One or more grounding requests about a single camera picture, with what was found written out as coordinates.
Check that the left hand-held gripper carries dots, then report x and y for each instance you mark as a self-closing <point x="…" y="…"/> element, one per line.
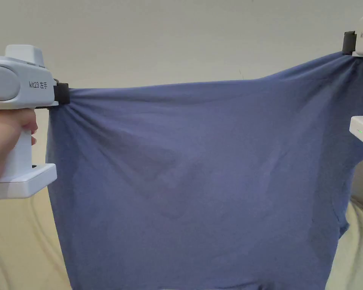
<point x="6" y="81"/>

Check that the blue shirt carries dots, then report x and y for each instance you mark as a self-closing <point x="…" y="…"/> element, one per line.
<point x="199" y="181"/>

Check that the person's left hand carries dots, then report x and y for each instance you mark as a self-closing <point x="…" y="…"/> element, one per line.
<point x="4" y="142"/>

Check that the bed with beige sheet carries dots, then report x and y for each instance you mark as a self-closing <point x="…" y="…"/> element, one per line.
<point x="21" y="247"/>

